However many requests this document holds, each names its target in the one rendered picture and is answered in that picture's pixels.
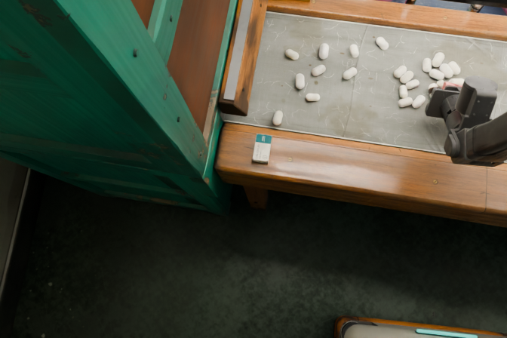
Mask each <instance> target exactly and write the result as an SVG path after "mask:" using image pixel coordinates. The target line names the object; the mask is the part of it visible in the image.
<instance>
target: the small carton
mask: <svg viewBox="0 0 507 338"><path fill-rule="evenodd" d="M271 145H272V136H271V135H265V134H257V135H256V140H255V145H254V150H253V158H252V160H253V161H255V162H260V163H266V164H268V163H269V154H270V149H271Z"/></svg>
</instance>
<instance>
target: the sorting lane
mask: <svg viewBox="0 0 507 338"><path fill-rule="evenodd" d="M378 37H383V38H384V39H385V41H386V42H387V43H388V44H389V47H388V48H387V49H386V50H382V49H381V48H380V47H379V45H378V44H377V43H376V39H377V38H378ZM322 44H327V45H328V46H329V50H328V57H327V58H326V59H321V58H320V57H319V50H320V46H321V45H322ZM351 45H357V47H358V52H359V55H358V56H357V57H356V58H354V57H352V56H351V53H350V50H349V48H350V46H351ZM287 49H291V50H292V51H295V52H297V53H298V54H299V57H298V59H297V60H293V59H291V58H289V57H287V56H286V54H285V52H286V50H287ZM439 52H441V53H443V54H444V60H443V61H442V63H441V64H443V63H446V64H447V65H448V63H449V62H451V61H454V62H456V64H457V65H458V66H459V68H460V73H459V74H458V75H454V74H453V76H452V77H451V78H445V77H444V78H443V79H442V80H443V81H449V80H451V79H452V78H462V79H464V80H465V78H466V77H468V76H473V75H475V76H481V77H485V78H488V79H491V80H493V81H494V82H496V83H497V84H498V88H497V91H496V92H497V99H496V103H495V105H494V107H493V111H492V113H491V116H490V117H492V118H493V119H495V118H496V117H498V116H500V115H501V114H503V113H505V112H507V41H497V40H490V39H485V38H473V37H467V36H461V35H449V34H443V33H436V32H425V31H419V30H413V29H402V28H395V27H389V26H377V25H371V24H365V23H353V22H348V21H341V20H330V19H324V18H317V17H306V16H300V15H293V14H282V13H276V12H270V11H267V12H266V16H265V21H264V25H263V33H262V37H261V41H260V49H259V53H258V56H257V63H256V68H255V72H254V77H253V84H252V89H251V94H250V102H249V108H248V113H247V116H240V115H230V114H225V117H224V123H226V122H230V123H235V124H245V125H250V126H255V127H261V128H271V129H276V130H281V131H291V132H296V133H301V134H311V135H316V136H322V137H332V138H337V139H342V140H352V141H357V142H362V143H372V144H377V145H383V146H393V147H398V148H403V149H413V150H418V151H424V152H433V153H438V154H444V155H446V152H445V151H444V143H445V140H446V139H447V135H448V129H447V126H446V124H445V122H444V119H443V118H436V117H430V116H427V115H426V113H425V110H426V105H427V103H429V101H430V99H431V97H430V96H429V85H430V84H433V83H435V84H437V81H439V80H437V79H435V78H433V77H431V76H430V75H429V72H424V71H423V60H424V59H425V58H429V59H431V61H432V60H433V59H434V57H435V55H436V54H437V53H439ZM320 65H324V66H325V68H326V70H325V72H323V73H321V74H320V75H318V76H313V75H312V70H313V69H314V68H315V67H317V66H320ZM399 66H406V68H407V71H411V72H413V77H412V79H411V80H409V81H413V80H414V79H416V80H418V81H419V86H417V87H415V88H412V89H407V94H408V95H407V97H410V98H412V100H413V101H414V100H415V99H416V98H417V96H419V95H423V96H424V97H425V99H426V100H425V102H424V103H423V104H422V105H421V107H419V108H417V109H415V108H413V106H412V104H410V105H409V106H405V107H400V106H399V105H398V101H399V100H401V99H403V98H401V97H400V93H399V88H400V86H402V85H405V86H406V83H401V81H400V78H401V77H400V78H396V77H394V71H395V70H396V69H398V68H399ZM352 67H354V68H356V69H357V74H356V75H354V76H352V77H351V78H350V79H344V78H343V73H344V72H345V71H347V70H348V69H350V68H352ZM407 71H406V72H407ZM299 73H301V74H303V75H304V82H305V86H304V88H302V89H298V88H297V87H296V75H297V74H299ZM307 94H319V96H320V99H319V100H318V101H308V100H307V99H306V95H307ZM278 110H280V111H282V113H283V117H282V120H281V123H280V125H274V124H273V123H272V119H273V117H274V114H275V112H276V111H278Z"/></svg>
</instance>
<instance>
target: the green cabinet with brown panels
mask: <svg viewBox="0 0 507 338"><path fill-rule="evenodd" d="M237 6H238V0H0V146H8V147H13V148H18V149H27V150H32V151H36V152H46V153H51V154H55V155H65V156H69V157H75V158H83V159H88V160H94V161H102V162H107V163H113V164H121V165H127V166H131V167H140V168H145V169H150V170H155V171H166V172H171V173H175V174H185V175H188V176H189V177H194V178H199V179H203V177H204V170H205V166H206V162H207V155H208V151H209V148H208V147H209V145H210V139H211V135H212V132H213V128H214V121H215V117H216V113H217V106H218V101H219V97H220V90H221V86H222V81H223V75H224V71H225V67H226V60H227V56H228V52H229V45H230V41H231V37H232V30H233V26H234V22H235V14H236V10H237Z"/></svg>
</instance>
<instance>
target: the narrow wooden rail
mask: <svg viewBox="0 0 507 338"><path fill-rule="evenodd" d="M266 11H270V12H276V13H282V14H293V15H300V16H306V17H317V18H324V19H330V20H341V21H348V22H353V23H365V24H371V25H377V26H389V27H395V28H402V29H413V30H419V31H425V32H436V33H443V34H449V35H461V36H467V37H473V38H485V39H490V40H497V41H507V16H502V15H495V14H480V13H475V12H470V11H459V10H452V9H446V8H434V7H428V6H421V5H409V4H403V3H397V2H385V1H378V0H310V2H306V1H300V0H268V4H267V8H266Z"/></svg>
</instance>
